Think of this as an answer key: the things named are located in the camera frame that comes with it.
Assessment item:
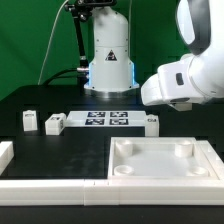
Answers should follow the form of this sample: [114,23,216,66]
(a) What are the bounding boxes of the white square tabletop part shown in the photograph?
[108,137,220,180]

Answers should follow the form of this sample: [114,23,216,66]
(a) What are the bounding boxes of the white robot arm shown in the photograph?
[84,0,224,110]

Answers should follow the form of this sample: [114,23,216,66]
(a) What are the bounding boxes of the white U-shaped fence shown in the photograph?
[0,140,224,207]

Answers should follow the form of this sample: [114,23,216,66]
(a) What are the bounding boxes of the white marker base plate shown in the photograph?
[66,111,146,127]

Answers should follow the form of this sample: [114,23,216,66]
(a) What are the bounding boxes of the black cables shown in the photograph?
[43,68,84,86]

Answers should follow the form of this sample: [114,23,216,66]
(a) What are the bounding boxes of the white cable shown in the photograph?
[37,0,70,86]

